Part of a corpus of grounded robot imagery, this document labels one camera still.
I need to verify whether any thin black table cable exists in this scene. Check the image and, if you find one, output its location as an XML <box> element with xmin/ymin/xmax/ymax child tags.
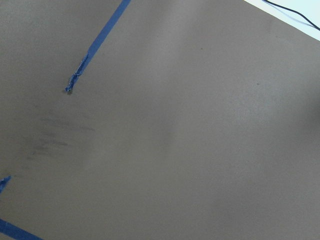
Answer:
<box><xmin>262</xmin><ymin>0</ymin><xmax>320</xmax><ymax>31</ymax></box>

